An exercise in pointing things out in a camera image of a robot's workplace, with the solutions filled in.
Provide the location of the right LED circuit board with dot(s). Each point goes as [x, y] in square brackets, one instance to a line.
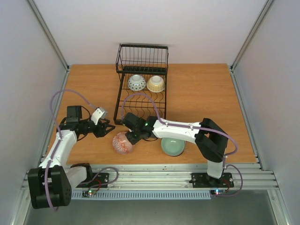
[217, 192]

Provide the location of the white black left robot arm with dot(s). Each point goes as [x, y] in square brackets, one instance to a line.
[50, 184]

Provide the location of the aluminium corner post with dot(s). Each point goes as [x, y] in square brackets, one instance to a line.
[33, 6]
[254, 29]

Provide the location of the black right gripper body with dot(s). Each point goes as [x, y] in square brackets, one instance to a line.
[131, 138]

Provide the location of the right aluminium corner post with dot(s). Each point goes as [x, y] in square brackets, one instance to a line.
[254, 29]

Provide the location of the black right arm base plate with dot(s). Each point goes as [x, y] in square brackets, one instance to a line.
[203, 180]

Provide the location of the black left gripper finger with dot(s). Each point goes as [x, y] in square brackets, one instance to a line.
[104, 122]
[107, 128]

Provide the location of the red patterned bowl dotted outside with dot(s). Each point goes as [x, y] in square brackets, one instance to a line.
[136, 83]

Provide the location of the light blue slotted cable duct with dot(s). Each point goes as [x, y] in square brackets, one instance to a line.
[111, 195]

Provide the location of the aluminium front rail frame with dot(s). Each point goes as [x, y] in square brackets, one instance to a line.
[195, 91]

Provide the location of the black wire dish rack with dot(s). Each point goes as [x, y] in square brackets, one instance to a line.
[142, 70]

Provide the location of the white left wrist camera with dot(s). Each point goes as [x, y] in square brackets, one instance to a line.
[99, 113]

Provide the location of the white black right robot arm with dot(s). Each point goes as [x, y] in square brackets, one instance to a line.
[210, 139]

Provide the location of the celadon green bowl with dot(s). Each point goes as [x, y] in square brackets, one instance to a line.
[173, 147]

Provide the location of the blue yellow floral bowl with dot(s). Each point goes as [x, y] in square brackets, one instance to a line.
[156, 84]

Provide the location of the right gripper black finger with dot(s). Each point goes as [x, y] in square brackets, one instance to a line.
[134, 140]
[131, 136]

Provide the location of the left LED circuit board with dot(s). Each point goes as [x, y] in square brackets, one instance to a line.
[89, 193]

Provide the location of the red patterned bowl blue outside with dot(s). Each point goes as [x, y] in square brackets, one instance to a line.
[121, 144]

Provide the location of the left aluminium corner post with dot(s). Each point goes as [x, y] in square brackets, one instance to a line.
[33, 6]

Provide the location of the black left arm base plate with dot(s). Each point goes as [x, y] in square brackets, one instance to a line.
[102, 178]

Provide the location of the led circuit board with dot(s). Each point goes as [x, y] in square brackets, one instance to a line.
[217, 192]
[89, 193]

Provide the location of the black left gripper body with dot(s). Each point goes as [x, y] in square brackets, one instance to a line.
[98, 133]

